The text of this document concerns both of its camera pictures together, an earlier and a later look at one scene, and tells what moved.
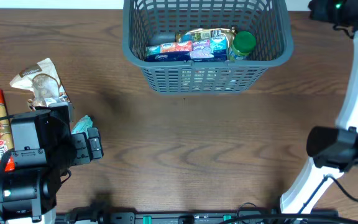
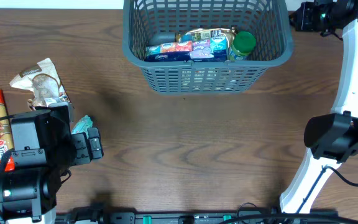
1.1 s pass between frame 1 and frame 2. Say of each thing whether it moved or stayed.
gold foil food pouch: stayed
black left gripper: stayed
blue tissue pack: stayed
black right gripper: moved
